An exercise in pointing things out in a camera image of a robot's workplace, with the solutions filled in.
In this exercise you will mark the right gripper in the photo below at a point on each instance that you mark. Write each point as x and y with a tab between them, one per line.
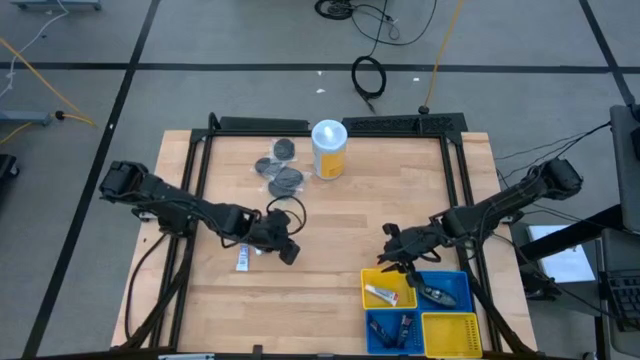
415	245

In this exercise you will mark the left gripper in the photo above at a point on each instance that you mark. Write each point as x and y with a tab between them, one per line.
270	230

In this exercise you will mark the white toothpaste tube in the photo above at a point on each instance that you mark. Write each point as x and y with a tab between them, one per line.
258	252
242	259
382	295

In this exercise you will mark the clear bag with black pad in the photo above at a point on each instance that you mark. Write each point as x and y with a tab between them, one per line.
277	191
263	165
290	176
284	149

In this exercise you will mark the dark grey travel razor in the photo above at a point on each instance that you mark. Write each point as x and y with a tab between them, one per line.
440	296

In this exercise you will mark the dark blue printed tube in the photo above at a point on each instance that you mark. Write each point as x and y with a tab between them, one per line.
381	334
404	331

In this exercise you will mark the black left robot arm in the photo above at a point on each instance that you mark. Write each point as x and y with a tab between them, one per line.
210	215

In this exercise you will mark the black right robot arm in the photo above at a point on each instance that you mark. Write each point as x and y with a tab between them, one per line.
500	205

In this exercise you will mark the yellow plastic basket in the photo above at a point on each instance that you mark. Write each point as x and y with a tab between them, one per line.
450	335
372	277

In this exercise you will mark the blue plastic basket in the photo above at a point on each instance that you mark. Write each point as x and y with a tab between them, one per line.
394	322
460	280

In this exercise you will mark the white yellow wipes canister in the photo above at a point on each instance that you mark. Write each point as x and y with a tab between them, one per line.
330	167

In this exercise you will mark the black perforated box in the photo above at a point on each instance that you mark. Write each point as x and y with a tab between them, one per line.
400	123

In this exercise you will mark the white paper sheet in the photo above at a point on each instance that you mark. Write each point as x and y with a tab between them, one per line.
565	260

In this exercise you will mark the black desk beam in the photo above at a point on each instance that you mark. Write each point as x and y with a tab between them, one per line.
575	232

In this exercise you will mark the black keyboard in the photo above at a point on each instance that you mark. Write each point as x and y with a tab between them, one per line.
625	295

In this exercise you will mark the grey floor foot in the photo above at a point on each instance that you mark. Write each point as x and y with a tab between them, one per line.
25	118
55	4

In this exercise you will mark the black caster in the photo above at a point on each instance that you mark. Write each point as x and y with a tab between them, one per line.
6	165

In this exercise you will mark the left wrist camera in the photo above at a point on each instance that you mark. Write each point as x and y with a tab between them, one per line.
290	253

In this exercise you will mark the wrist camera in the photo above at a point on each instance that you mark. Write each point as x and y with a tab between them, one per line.
290	253
391	230

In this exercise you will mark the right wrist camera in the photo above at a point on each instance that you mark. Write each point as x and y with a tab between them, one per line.
391	230

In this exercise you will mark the black metal table frame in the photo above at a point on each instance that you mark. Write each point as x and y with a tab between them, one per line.
250	133

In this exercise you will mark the black table-level camera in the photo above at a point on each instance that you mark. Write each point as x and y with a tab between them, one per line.
257	350

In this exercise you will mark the silver metal bracket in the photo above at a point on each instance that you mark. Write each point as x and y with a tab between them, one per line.
187	357

